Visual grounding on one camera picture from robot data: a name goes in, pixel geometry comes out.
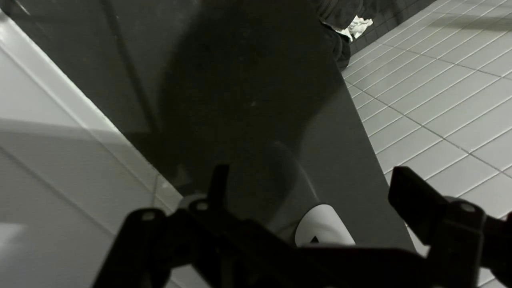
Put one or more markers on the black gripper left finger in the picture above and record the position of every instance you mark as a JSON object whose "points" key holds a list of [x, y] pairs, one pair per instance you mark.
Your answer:
{"points": [[220, 185]]}

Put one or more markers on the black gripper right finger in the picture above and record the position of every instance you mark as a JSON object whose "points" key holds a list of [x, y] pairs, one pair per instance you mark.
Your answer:
{"points": [[418, 205]]}

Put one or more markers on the black cubby shelf unit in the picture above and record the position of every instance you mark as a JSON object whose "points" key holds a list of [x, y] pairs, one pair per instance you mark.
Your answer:
{"points": [[240, 80]]}

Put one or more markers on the white paper scrap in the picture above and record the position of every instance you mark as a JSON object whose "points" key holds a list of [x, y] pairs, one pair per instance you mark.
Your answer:
{"points": [[356, 25]]}

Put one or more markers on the black clothing pile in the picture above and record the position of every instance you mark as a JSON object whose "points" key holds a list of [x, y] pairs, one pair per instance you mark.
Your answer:
{"points": [[384, 13]]}

